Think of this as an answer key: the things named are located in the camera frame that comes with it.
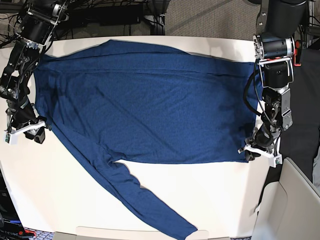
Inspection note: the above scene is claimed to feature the red and black clamp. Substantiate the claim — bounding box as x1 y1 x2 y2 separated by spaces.
293 40 303 67

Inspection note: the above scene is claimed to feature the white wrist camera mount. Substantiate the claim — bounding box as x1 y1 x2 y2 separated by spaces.
3 120 46 145
237 144 283 168

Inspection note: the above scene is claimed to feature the white plastic bin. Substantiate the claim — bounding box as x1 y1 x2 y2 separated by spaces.
251 158 320 240

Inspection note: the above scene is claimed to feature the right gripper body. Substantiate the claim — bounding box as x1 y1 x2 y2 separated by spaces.
6 101 47 131

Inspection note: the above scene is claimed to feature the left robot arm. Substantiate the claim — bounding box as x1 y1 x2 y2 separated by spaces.
238 0 308 168

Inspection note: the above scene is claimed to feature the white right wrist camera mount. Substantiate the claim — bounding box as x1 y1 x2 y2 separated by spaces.
3 120 46 145

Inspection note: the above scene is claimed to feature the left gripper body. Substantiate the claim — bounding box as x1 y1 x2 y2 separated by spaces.
244 126 280 156

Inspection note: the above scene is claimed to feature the blue long-sleeve T-shirt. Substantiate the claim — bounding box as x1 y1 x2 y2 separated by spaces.
33 40 256 240

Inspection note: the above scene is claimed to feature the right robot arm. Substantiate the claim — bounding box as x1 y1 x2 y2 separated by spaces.
0 0 70 145

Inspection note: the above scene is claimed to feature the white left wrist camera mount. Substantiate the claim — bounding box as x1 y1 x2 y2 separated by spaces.
237 144 283 168

